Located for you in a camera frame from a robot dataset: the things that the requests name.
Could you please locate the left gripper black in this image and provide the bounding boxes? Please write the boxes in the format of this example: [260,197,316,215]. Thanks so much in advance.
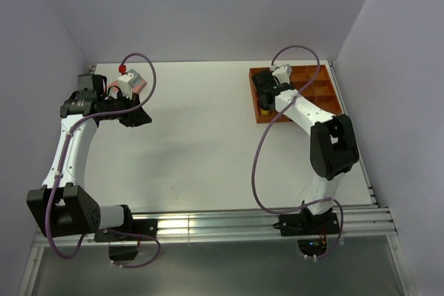
[101,90,152,128]

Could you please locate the yellow sock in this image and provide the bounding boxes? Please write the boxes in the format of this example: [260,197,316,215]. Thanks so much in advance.
[259,108,273,116]

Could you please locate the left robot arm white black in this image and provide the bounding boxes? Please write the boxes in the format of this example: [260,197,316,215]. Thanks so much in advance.
[26,70,152,240]

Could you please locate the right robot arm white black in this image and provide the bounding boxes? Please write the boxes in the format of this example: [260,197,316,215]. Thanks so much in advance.
[251,69,359,234]

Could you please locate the pink green patterned socks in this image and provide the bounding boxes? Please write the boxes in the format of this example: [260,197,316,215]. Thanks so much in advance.
[107,69,146,98]

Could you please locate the orange compartment tray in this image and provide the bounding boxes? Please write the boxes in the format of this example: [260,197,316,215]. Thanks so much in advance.
[249,64,344,123]

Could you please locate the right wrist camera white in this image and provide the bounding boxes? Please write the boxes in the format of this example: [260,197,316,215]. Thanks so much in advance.
[270,64,292,83]

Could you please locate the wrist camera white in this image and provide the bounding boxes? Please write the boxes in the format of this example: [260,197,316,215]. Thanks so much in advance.
[117,72,142,99]
[270,64,292,83]

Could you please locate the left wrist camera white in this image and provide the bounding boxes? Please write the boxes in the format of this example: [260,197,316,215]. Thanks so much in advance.
[117,72,142,99]

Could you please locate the aluminium side rail right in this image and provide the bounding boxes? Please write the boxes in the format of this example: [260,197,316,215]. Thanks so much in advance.
[328,61,378,207]

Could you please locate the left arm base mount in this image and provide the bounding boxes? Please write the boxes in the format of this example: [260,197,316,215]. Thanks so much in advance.
[94,218,161,268]

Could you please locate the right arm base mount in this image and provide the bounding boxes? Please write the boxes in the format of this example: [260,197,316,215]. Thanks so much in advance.
[273,209,341,259]

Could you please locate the aluminium frame rail front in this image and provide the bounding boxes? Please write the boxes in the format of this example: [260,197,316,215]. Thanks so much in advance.
[33,207,398,248]

